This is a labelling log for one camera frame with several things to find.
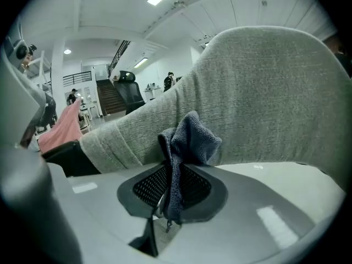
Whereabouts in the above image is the pink garment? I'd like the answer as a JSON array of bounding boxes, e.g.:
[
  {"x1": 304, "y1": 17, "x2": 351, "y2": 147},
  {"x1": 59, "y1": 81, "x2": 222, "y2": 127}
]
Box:
[{"x1": 38, "y1": 98, "x2": 84, "y2": 153}]

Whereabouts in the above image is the wooden staircase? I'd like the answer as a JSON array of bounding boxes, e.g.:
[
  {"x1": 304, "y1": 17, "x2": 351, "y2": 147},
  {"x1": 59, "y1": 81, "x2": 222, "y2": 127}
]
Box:
[{"x1": 95, "y1": 79, "x2": 127, "y2": 116}]

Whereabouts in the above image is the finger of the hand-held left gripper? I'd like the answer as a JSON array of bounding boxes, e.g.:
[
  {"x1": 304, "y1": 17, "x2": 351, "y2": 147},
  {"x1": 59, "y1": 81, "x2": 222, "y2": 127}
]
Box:
[{"x1": 0, "y1": 47, "x2": 57, "y2": 148}]

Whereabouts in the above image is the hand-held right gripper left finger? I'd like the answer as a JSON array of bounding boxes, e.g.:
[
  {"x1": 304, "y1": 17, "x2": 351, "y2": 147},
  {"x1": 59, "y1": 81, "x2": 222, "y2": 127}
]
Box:
[{"x1": 48, "y1": 161, "x2": 173, "y2": 264}]

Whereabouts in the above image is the dark blue wiping cloth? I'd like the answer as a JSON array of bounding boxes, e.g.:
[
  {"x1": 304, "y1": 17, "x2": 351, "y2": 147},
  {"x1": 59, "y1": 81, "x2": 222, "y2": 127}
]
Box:
[{"x1": 157, "y1": 110, "x2": 223, "y2": 233}]

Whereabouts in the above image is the black stair railing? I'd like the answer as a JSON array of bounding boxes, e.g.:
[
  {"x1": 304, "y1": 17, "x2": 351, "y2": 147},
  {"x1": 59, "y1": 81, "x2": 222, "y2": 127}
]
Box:
[{"x1": 107, "y1": 40, "x2": 131, "y2": 76}]

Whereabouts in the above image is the grey-green armchair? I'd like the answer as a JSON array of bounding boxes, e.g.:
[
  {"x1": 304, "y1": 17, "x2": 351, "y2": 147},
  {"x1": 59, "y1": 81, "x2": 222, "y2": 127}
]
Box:
[{"x1": 41, "y1": 25, "x2": 352, "y2": 225}]

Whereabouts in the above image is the black office chair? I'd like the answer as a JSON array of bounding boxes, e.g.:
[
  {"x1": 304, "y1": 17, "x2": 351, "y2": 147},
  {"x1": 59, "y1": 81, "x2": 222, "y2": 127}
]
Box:
[{"x1": 113, "y1": 70, "x2": 146, "y2": 116}]

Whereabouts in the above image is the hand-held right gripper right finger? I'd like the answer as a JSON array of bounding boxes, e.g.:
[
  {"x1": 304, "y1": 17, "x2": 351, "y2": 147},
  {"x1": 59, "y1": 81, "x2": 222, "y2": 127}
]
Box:
[{"x1": 153, "y1": 163, "x2": 314, "y2": 264}]

